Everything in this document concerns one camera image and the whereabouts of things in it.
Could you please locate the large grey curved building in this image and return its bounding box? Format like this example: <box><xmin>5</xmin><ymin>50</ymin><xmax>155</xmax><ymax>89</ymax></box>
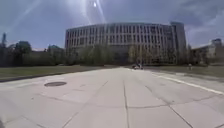
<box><xmin>64</xmin><ymin>21</ymin><xmax>188</xmax><ymax>66</ymax></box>

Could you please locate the vehicle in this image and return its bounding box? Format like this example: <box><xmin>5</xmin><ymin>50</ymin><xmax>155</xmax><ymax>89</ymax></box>
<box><xmin>131</xmin><ymin>63</ymin><xmax>144</xmax><ymax>71</ymax></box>

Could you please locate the row of small trees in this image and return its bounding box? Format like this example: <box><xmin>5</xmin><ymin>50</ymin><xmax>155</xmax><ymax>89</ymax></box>
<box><xmin>66</xmin><ymin>44</ymin><xmax>188</xmax><ymax>66</ymax></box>

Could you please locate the grass strip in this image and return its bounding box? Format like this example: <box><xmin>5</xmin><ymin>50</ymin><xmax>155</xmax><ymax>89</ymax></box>
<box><xmin>144</xmin><ymin>65</ymin><xmax>224</xmax><ymax>80</ymax></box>

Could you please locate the round manhole cover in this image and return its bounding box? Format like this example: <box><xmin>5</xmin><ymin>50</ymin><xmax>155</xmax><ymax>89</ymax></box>
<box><xmin>43</xmin><ymin>81</ymin><xmax>68</xmax><ymax>88</ymax></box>

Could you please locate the row of dark trees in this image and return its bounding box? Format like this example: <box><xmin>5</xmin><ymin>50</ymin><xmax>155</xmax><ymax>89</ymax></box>
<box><xmin>0</xmin><ymin>39</ymin><xmax>68</xmax><ymax>67</ymax></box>

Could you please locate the low reddish building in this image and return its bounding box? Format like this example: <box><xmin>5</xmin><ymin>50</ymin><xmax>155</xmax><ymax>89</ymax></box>
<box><xmin>190</xmin><ymin>37</ymin><xmax>224</xmax><ymax>66</ymax></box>

